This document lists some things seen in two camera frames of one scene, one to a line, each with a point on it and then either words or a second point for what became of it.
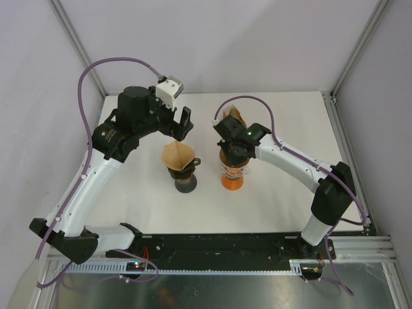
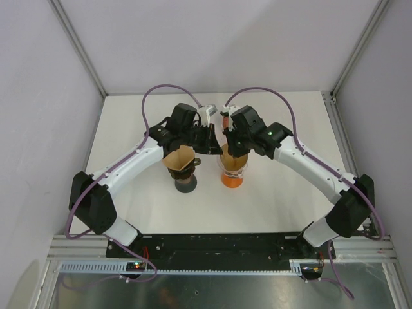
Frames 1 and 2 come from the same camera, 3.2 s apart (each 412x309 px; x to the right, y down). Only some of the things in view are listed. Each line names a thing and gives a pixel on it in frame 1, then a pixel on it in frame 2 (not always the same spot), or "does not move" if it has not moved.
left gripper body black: x=166 y=123 to x=201 y=138
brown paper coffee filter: x=177 y=155 does not move
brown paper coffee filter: x=225 y=163 does not move
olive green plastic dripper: x=187 y=171 does not move
